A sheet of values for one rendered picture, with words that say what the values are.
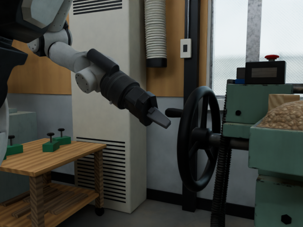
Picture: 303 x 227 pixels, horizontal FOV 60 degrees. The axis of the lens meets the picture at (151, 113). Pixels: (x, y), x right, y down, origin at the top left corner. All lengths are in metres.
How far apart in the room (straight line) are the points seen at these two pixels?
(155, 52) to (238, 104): 1.32
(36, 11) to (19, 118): 1.97
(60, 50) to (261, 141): 0.66
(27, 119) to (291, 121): 2.32
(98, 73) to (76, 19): 1.44
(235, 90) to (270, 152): 0.26
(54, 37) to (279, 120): 0.73
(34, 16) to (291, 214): 0.56
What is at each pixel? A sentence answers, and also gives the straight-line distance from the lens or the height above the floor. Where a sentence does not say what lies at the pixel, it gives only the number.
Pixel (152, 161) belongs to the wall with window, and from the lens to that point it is 2.19.
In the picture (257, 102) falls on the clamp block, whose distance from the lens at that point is 0.62.
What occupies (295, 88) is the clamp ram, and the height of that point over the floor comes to 0.95.
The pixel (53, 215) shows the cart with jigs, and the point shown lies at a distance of 1.78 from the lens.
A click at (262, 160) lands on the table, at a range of 0.40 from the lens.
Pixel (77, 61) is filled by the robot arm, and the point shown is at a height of 1.02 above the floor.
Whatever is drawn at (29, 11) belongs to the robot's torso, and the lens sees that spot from 0.54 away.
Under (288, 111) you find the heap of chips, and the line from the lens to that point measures 0.41.
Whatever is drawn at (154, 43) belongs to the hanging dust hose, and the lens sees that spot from 1.90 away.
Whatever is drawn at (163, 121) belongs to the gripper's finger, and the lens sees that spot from 0.66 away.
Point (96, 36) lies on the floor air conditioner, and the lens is 2.01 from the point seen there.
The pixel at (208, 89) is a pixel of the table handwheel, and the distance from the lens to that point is 0.72.
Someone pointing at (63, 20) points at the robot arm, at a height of 1.16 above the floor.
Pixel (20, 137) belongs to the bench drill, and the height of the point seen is 0.51.
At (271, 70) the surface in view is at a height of 0.99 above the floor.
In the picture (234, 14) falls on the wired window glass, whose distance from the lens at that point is 2.06.
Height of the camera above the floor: 0.96
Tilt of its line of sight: 7 degrees down
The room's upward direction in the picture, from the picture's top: straight up
